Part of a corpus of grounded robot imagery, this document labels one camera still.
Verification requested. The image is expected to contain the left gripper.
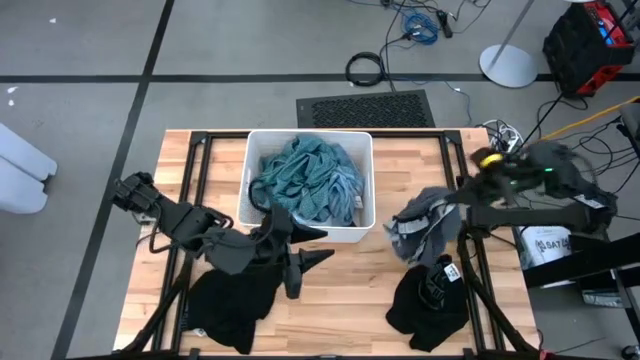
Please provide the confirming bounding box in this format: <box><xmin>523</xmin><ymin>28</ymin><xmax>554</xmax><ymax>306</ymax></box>
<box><xmin>249</xmin><ymin>203</ymin><xmax>336</xmax><ymax>301</ymax></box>

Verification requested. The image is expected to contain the dark grey cloth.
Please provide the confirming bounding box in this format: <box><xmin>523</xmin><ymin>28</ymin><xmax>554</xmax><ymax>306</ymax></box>
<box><xmin>383</xmin><ymin>186</ymin><xmax>469</xmax><ymax>267</ymax></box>

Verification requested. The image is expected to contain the teal dotted cloth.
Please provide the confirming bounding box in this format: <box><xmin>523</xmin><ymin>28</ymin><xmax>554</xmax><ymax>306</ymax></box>
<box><xmin>249</xmin><ymin>134</ymin><xmax>351</xmax><ymax>224</ymax></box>

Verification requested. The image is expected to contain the black and white sock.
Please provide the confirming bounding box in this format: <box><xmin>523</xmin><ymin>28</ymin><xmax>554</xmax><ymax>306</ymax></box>
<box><xmin>418</xmin><ymin>259</ymin><xmax>462</xmax><ymax>311</ymax></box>

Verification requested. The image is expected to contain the black cloth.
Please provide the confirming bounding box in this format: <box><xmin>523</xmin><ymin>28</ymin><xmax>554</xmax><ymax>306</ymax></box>
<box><xmin>384</xmin><ymin>253</ymin><xmax>471</xmax><ymax>353</ymax></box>
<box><xmin>182</xmin><ymin>259</ymin><xmax>286</xmax><ymax>355</ymax></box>

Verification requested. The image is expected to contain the white perforated plastic basket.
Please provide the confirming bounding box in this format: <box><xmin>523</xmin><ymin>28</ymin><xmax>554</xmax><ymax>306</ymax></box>
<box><xmin>236</xmin><ymin>128</ymin><xmax>377</xmax><ymax>245</ymax></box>

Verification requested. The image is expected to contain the white bucket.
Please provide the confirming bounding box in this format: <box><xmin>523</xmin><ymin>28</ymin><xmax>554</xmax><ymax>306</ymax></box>
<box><xmin>517</xmin><ymin>225</ymin><xmax>574</xmax><ymax>269</ymax></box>

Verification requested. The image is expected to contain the black metal shelf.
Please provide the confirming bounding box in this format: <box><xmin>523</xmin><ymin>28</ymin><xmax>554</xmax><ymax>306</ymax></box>
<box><xmin>519</xmin><ymin>232</ymin><xmax>640</xmax><ymax>289</ymax></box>

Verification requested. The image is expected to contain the black perforated floor panel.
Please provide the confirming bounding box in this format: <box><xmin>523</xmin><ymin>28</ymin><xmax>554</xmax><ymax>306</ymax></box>
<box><xmin>295</xmin><ymin>89</ymin><xmax>437</xmax><ymax>129</ymax></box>

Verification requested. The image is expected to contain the black power strip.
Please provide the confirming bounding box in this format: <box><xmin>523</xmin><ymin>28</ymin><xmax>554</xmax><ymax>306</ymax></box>
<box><xmin>436</xmin><ymin>8</ymin><xmax>455</xmax><ymax>40</ymax></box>

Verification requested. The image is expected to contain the red and black crate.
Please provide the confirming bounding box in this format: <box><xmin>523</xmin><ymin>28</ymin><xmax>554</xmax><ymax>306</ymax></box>
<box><xmin>542</xmin><ymin>0</ymin><xmax>637</xmax><ymax>98</ymax></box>

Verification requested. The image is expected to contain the pale grey padded block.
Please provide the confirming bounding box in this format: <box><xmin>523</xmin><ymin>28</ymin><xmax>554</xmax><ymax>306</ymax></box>
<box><xmin>0</xmin><ymin>123</ymin><xmax>59</xmax><ymax>182</ymax></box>
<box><xmin>0</xmin><ymin>157</ymin><xmax>51</xmax><ymax>215</ymax></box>

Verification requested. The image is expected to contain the white cable bundle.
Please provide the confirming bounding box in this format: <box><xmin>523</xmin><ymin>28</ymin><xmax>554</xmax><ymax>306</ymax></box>
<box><xmin>479</xmin><ymin>118</ymin><xmax>525</xmax><ymax>154</ymax></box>

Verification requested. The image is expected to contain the white round pedestal stand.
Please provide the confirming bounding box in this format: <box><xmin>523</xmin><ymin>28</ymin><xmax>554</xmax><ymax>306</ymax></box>
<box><xmin>478</xmin><ymin>0</ymin><xmax>540</xmax><ymax>90</ymax></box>

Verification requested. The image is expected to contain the yellow cable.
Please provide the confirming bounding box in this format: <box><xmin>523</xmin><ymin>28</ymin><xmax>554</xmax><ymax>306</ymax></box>
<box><xmin>539</xmin><ymin>96</ymin><xmax>640</xmax><ymax>143</ymax></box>

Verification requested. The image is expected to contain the blue cable coil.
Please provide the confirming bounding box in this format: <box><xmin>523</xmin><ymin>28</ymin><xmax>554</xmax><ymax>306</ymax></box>
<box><xmin>399</xmin><ymin>10</ymin><xmax>441</xmax><ymax>47</ymax></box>

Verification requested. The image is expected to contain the black cable coil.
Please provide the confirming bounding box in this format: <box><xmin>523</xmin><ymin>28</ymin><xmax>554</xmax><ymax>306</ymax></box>
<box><xmin>344</xmin><ymin>51</ymin><xmax>386</xmax><ymax>88</ymax></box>

